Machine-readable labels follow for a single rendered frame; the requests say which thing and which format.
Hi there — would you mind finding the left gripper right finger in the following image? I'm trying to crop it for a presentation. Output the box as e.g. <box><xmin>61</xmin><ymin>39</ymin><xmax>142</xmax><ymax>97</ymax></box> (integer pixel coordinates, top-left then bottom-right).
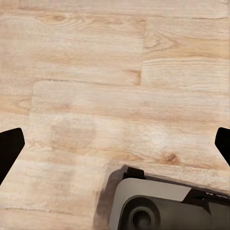
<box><xmin>215</xmin><ymin>127</ymin><xmax>230</xmax><ymax>166</ymax></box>

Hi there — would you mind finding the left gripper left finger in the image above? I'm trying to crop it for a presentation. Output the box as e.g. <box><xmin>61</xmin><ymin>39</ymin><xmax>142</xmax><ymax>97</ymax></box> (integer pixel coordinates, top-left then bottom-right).
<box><xmin>0</xmin><ymin>127</ymin><xmax>25</xmax><ymax>185</ymax></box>

